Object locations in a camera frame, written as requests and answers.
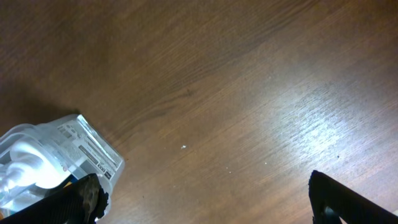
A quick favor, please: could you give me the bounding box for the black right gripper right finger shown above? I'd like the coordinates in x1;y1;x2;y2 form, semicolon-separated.
308;170;397;224

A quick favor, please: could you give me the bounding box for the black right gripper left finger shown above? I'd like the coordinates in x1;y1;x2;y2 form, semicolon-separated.
1;174;109;224

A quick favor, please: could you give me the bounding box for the clear plastic container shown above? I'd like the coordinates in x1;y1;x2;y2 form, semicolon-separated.
1;114;125;215

